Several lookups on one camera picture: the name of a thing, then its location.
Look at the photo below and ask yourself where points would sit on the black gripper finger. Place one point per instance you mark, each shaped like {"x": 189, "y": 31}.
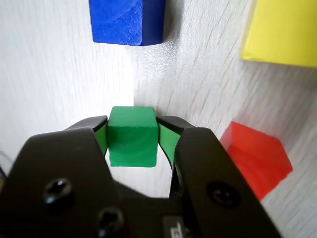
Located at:
{"x": 203, "y": 168}
{"x": 62, "y": 161}

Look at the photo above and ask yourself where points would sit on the green wooden cube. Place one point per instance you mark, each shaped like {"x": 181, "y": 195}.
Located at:
{"x": 132, "y": 138}

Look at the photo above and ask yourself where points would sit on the red wooden cube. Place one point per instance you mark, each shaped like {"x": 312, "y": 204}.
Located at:
{"x": 255, "y": 158}

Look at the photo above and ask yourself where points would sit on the blue wooden cube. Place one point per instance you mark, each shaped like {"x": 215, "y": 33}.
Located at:
{"x": 123, "y": 22}

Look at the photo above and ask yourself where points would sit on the yellow wooden cube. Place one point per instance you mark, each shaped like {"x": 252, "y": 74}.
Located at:
{"x": 280, "y": 32}

